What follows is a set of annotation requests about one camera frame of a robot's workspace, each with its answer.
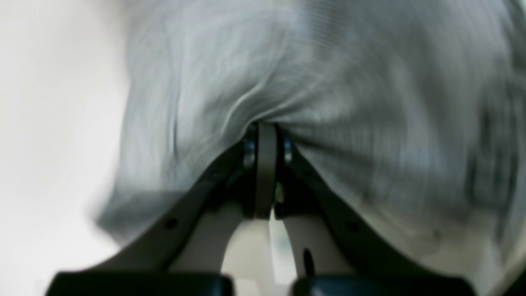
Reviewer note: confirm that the grey T-shirt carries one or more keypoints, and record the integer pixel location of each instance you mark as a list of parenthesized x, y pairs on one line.
[(412, 111)]

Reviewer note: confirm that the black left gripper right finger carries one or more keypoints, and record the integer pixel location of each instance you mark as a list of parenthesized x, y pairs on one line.
[(336, 252)]

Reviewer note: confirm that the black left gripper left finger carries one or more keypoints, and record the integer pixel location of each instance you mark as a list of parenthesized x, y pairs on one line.
[(181, 254)]

